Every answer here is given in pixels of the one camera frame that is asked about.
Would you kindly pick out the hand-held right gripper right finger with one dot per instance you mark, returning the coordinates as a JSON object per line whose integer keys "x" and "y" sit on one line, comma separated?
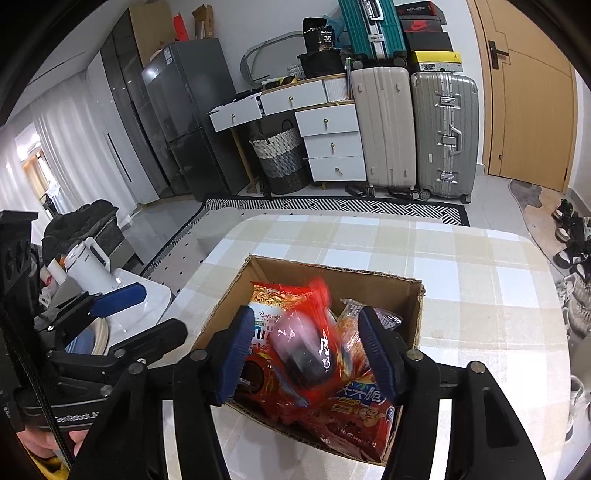
{"x": 376, "y": 360}

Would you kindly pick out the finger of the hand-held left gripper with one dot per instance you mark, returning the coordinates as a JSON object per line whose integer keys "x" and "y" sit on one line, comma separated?
{"x": 152, "y": 339}
{"x": 120, "y": 297}

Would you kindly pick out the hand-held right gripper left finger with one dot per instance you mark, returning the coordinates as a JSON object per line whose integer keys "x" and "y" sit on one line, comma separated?
{"x": 235, "y": 360}

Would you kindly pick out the small red snack packet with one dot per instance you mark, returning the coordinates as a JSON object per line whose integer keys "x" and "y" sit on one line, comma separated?
{"x": 251, "y": 383}

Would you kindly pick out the orange cake packet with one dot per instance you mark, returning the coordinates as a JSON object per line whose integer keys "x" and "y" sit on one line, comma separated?
{"x": 351, "y": 334}

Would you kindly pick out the silver purple snack packet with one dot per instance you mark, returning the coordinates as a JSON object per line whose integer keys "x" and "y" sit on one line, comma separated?
{"x": 385, "y": 317}

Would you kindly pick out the noodle snack packet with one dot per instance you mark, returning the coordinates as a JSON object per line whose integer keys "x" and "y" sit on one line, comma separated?
{"x": 265, "y": 318}

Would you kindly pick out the large red chips packet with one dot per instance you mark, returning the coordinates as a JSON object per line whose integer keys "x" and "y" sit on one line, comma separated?
{"x": 360, "y": 415}

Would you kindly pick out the red purple snack packet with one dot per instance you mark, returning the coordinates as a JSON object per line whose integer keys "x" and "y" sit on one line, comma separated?
{"x": 309, "y": 350}

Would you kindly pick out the brown cardboard box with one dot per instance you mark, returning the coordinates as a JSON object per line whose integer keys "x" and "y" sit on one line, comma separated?
{"x": 295, "y": 272}

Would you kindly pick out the person's left hand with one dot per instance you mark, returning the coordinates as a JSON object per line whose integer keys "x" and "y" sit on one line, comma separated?
{"x": 41, "y": 443}

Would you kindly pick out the white electric kettle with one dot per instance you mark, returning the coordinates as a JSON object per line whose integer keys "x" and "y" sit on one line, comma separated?
{"x": 90, "y": 265}

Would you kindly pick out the blue bowl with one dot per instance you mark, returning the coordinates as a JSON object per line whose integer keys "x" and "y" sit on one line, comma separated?
{"x": 85, "y": 345}

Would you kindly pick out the white tall cabinet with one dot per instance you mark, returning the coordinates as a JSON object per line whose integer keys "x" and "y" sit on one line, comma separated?
{"x": 115, "y": 152}

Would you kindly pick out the white curtain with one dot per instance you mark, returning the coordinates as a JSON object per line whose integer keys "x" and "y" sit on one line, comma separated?
{"x": 60, "y": 152}

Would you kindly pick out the black white striped rug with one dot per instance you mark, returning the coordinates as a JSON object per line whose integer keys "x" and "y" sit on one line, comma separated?
{"x": 323, "y": 207}

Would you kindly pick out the dark grey fridge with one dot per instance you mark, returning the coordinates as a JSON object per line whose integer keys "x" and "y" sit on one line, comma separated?
{"x": 194, "y": 115}

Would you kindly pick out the woven laundry basket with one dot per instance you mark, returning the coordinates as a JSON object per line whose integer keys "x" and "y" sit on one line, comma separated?
{"x": 281, "y": 161}

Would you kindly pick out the dark tall cabinet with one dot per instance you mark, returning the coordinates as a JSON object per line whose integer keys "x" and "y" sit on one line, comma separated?
{"x": 124, "y": 92}

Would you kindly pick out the grey door mat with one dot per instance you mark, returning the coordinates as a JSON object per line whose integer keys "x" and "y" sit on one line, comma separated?
{"x": 535, "y": 217}

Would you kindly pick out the pile of sneakers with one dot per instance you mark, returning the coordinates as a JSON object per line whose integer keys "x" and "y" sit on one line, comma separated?
{"x": 575, "y": 258}

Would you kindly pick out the white drawer desk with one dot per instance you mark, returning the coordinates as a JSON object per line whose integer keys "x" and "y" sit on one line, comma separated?
{"x": 328, "y": 138}

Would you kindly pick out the beige suitcase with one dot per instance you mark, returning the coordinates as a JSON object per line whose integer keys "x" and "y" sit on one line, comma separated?
{"x": 383, "y": 129}

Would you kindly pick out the silver suitcase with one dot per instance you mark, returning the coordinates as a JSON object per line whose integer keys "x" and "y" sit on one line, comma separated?
{"x": 443, "y": 138}

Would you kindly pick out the flat cardboard sheet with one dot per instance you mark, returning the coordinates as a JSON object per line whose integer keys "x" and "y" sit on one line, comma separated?
{"x": 152, "y": 27}

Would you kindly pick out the red folded carton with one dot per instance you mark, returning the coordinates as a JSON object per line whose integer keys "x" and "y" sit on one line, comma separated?
{"x": 180, "y": 27}

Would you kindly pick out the narrow cardboard carton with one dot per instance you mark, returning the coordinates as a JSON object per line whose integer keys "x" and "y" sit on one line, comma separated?
{"x": 203, "y": 21}

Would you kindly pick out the wooden door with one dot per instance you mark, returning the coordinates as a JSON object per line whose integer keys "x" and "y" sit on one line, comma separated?
{"x": 531, "y": 106}

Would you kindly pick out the black plastic crate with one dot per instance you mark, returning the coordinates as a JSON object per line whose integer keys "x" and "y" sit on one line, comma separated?
{"x": 321, "y": 65}

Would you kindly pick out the yellow black shoe box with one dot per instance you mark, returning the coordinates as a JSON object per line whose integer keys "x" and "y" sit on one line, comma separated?
{"x": 436, "y": 61}

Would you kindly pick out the black gift bag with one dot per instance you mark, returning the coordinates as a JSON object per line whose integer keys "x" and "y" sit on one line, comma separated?
{"x": 319, "y": 34}

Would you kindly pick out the teal suitcase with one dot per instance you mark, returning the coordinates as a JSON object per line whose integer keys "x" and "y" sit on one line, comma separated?
{"x": 369, "y": 27}

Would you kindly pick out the black red shoe box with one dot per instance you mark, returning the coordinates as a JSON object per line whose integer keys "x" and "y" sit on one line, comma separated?
{"x": 418, "y": 10}

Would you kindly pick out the grey arched frame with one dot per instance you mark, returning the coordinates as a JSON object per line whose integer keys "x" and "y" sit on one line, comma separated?
{"x": 263, "y": 50}

